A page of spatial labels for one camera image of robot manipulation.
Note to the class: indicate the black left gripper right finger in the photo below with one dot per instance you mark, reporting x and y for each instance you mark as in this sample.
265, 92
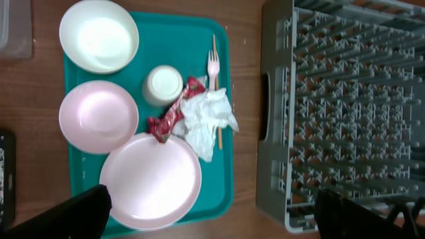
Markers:
340, 218

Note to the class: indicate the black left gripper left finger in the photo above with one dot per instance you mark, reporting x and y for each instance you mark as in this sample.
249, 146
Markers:
83, 216

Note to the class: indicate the large pink plate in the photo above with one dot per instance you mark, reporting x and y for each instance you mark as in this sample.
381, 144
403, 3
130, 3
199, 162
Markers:
152, 185

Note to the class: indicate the red snack wrapper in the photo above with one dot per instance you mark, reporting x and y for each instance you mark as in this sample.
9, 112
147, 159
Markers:
161, 128

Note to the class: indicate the white plastic cup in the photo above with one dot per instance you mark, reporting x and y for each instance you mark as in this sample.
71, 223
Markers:
162, 86

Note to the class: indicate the white napkin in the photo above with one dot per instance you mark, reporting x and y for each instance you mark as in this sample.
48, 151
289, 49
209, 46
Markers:
203, 114

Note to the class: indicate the white bowl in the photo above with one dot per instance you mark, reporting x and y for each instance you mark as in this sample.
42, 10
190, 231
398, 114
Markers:
99, 36

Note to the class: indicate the black food waste tray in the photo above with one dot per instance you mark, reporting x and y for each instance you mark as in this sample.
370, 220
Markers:
8, 143

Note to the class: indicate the grey dishwasher rack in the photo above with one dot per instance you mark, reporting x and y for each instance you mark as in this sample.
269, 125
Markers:
344, 107

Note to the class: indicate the pink bowl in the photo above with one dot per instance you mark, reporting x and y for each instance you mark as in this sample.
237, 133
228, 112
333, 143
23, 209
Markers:
98, 116

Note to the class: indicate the pile of rice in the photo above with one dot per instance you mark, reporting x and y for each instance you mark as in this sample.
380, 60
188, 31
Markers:
2, 178

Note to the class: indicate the teal plastic tray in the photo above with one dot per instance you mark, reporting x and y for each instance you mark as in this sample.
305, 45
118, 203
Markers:
183, 43

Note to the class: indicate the clear plastic bin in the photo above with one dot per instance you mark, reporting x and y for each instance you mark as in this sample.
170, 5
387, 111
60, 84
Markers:
16, 29

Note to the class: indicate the wooden chopstick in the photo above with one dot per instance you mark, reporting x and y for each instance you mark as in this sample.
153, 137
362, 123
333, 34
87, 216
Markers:
219, 130

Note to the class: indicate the white plastic fork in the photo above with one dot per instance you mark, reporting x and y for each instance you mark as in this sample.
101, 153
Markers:
213, 68

